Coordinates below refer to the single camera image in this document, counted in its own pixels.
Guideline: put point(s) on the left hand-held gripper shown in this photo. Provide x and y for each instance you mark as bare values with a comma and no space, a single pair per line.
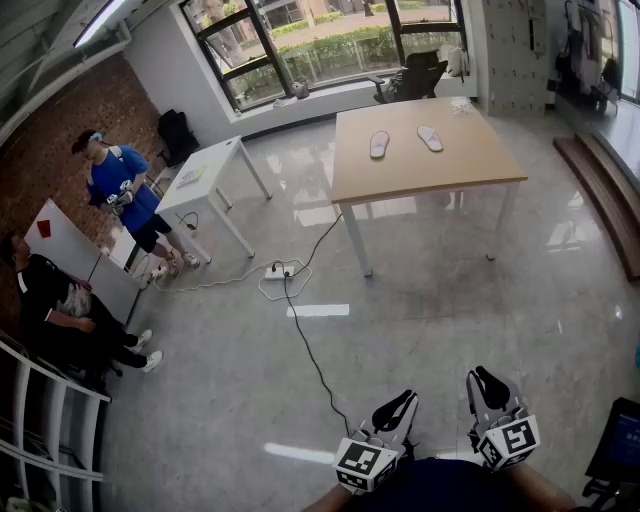
365,462

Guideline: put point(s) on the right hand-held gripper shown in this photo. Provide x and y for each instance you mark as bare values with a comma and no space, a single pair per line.
510,440

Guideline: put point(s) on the white slipper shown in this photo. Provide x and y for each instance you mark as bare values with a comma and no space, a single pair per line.
430,137
379,144

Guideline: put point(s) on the person's left forearm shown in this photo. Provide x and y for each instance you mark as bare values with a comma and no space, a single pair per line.
327,501

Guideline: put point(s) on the person's right forearm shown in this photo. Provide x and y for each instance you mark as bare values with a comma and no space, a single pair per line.
540,492

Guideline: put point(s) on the person's navy shirt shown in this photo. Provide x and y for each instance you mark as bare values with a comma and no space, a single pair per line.
440,487

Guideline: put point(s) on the black monitor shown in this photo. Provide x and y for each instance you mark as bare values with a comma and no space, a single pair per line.
622,440

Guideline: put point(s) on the white power strip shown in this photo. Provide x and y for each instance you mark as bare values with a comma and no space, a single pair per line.
279,273

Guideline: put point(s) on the wooden table with white legs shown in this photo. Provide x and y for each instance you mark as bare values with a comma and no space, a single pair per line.
450,167

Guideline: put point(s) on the wooden bench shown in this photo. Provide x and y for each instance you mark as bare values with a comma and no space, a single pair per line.
600,190

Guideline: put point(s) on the clear plastic bag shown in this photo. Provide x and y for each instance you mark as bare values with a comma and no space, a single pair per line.
460,105

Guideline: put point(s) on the white desk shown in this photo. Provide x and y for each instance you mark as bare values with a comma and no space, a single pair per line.
200,172

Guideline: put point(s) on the yellow green booklet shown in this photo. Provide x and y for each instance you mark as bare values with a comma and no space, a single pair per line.
190,177

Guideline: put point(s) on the black office chair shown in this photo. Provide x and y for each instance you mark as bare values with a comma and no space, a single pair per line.
420,77

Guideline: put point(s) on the grey locker cabinet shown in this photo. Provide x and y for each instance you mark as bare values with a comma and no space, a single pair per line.
512,60

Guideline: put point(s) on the white backpack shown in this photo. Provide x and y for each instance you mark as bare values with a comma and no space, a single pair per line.
455,59

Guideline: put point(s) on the small pinkish bag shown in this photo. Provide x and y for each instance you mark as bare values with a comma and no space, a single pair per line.
300,90

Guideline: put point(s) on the clothes rack with garments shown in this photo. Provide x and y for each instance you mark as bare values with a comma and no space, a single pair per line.
580,60

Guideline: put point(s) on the black backpack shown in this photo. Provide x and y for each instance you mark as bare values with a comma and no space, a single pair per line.
175,135

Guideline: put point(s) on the white folding table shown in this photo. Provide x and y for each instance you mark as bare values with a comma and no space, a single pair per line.
75,245

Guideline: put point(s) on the white shelf rack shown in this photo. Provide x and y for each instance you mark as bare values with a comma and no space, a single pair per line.
22,400

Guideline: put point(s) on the red card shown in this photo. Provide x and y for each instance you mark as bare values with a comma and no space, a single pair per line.
45,229

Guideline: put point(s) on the black framed window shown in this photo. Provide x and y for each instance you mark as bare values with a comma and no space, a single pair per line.
260,37

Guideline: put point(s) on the ceiling light strip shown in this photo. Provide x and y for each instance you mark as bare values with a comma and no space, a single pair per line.
97,22

